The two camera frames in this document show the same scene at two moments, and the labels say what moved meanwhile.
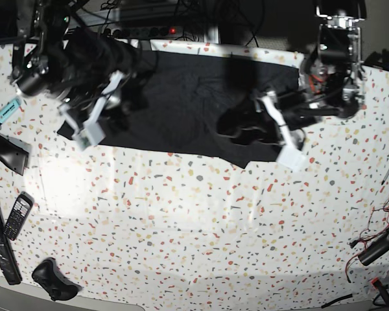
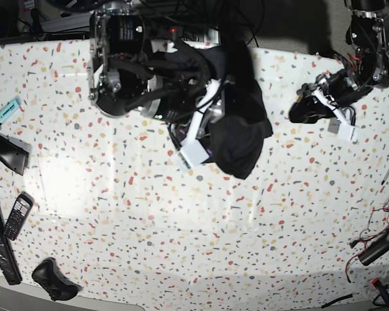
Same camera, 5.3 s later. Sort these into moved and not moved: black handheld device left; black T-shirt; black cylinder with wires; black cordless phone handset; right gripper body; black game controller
Moved: right gripper body; black T-shirt
Not moved: black game controller; black handheld device left; black cordless phone handset; black cylinder with wires
